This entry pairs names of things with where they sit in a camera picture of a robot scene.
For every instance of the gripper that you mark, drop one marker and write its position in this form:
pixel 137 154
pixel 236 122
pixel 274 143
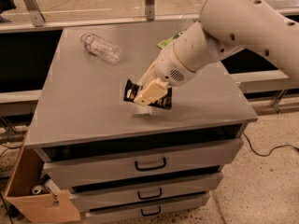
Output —
pixel 170 66

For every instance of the black rxbar chocolate bar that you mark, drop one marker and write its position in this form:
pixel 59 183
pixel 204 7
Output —
pixel 132 89

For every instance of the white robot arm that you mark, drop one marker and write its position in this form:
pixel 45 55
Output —
pixel 224 27

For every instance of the clear plastic water bottle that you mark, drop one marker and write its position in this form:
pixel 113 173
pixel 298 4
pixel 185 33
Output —
pixel 101 47

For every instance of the green snack bag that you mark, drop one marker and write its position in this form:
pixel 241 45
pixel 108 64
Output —
pixel 164 43

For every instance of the grey drawer cabinet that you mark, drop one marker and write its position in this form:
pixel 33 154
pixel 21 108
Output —
pixel 81 112

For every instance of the middle grey drawer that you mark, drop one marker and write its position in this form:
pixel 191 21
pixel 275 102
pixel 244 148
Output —
pixel 126 192

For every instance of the grey drawer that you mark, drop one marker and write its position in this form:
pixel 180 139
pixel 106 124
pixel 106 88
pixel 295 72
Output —
pixel 126 192
pixel 147 209
pixel 101 169

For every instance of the bottom grey drawer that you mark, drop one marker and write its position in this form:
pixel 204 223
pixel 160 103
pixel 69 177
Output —
pixel 147 209

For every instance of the top grey drawer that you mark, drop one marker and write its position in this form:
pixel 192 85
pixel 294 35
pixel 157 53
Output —
pixel 101 169

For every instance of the wooden side box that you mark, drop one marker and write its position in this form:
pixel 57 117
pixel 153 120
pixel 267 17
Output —
pixel 41 208

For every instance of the metal railing frame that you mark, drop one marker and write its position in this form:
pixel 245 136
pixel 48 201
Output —
pixel 55 14

